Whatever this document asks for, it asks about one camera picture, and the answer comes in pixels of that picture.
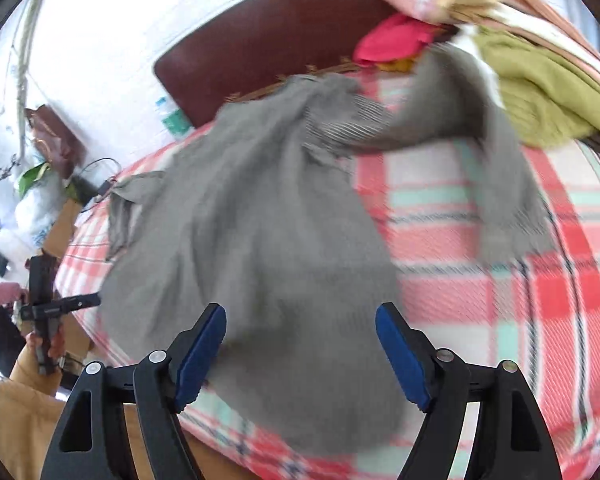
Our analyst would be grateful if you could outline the white wall pipe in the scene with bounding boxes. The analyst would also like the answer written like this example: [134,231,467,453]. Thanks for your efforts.
[12,0,46,161]

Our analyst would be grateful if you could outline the pink soft bundle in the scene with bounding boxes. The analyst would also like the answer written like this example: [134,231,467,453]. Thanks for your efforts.
[0,281,25,307]

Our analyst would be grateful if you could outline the person's left forearm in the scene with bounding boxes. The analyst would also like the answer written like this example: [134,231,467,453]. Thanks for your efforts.
[7,345,81,411]

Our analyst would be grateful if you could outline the green leaves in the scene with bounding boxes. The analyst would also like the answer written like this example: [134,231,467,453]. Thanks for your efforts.
[19,162,53,196]

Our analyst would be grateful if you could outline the orange yellow cloth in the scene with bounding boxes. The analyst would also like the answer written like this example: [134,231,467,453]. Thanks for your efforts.
[377,55,418,76]

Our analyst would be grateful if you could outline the person's left hand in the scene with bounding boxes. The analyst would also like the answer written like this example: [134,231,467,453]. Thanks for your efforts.
[26,329,67,362]

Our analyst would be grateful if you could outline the grey striped garment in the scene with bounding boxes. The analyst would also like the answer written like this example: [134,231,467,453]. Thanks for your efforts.
[100,42,556,456]

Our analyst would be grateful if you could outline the plaid bed sheet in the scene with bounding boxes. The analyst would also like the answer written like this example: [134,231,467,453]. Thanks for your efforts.
[55,72,600,480]

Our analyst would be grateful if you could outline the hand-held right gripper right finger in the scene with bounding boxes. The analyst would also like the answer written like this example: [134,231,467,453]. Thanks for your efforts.
[375,302,563,480]

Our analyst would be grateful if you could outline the small cardboard box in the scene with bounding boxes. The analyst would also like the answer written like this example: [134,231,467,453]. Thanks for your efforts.
[41,199,83,258]

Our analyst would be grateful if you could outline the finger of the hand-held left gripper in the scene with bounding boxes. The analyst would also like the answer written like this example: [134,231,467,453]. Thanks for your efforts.
[20,292,102,322]

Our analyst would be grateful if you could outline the olive green garment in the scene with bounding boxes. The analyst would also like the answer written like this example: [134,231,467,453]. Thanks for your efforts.
[475,27,600,150]

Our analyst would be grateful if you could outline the cream white cloth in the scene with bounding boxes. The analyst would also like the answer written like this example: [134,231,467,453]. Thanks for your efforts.
[495,2,600,92]

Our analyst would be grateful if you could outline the clear green-label water bottle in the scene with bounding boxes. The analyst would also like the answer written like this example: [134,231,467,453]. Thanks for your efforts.
[154,97,193,140]

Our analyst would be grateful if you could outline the brown paper bag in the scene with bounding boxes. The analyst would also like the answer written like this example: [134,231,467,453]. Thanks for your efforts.
[24,105,87,178]

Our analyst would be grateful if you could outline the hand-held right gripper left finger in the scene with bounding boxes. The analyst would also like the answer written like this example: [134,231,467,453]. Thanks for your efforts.
[42,303,227,480]

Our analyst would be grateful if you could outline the dark brown wooden headboard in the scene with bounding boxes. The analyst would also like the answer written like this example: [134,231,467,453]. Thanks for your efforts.
[152,0,416,128]

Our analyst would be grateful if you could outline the person's tan clothing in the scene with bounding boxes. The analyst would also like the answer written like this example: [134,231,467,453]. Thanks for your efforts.
[0,377,261,480]

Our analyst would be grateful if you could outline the white plastic bag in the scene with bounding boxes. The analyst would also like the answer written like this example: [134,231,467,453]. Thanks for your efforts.
[12,172,68,256]

